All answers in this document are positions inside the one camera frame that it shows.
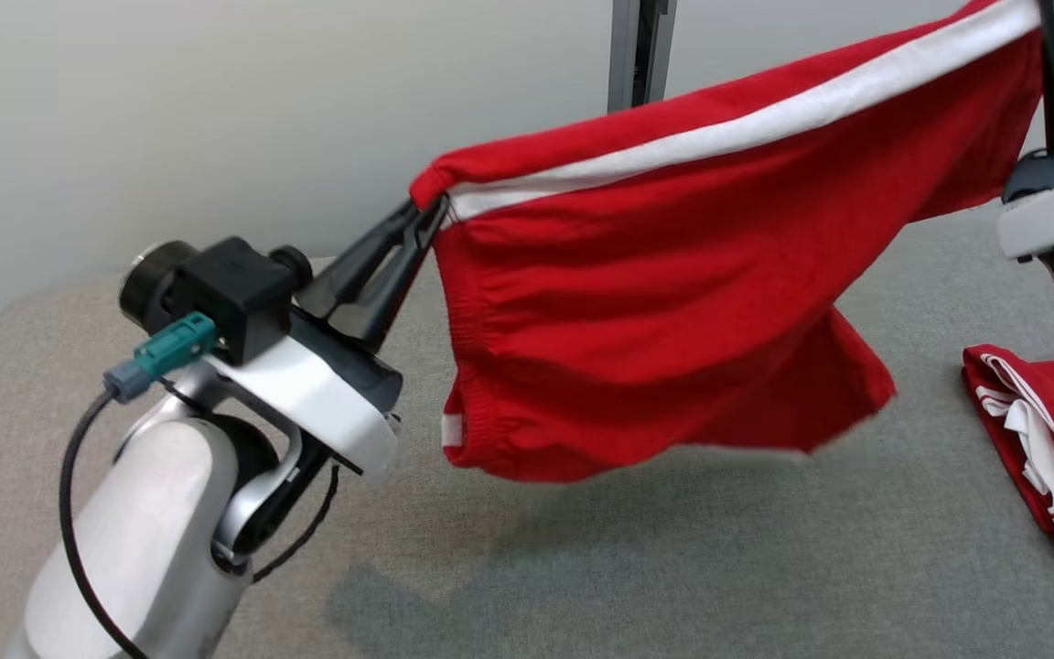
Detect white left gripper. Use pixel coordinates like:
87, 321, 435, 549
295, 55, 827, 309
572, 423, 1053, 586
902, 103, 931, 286
202, 197, 450, 483

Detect red shorts with white stripes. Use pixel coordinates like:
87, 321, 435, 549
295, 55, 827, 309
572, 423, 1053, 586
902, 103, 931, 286
410, 0, 1045, 483

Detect red Bulls basketball jersey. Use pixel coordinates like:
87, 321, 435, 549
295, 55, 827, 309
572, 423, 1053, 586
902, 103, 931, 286
962, 343, 1054, 568

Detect grey fabric sofa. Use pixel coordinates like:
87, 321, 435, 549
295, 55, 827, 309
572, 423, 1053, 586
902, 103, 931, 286
0, 201, 1054, 659

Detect left cable with teal connector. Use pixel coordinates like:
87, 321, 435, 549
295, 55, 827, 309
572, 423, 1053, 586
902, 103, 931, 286
59, 311, 217, 659

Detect thin black left gripper cable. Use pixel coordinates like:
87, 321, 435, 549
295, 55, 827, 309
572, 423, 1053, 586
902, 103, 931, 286
253, 462, 340, 584

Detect grey partition post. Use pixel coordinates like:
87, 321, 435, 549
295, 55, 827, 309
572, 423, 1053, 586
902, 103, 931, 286
607, 0, 679, 115

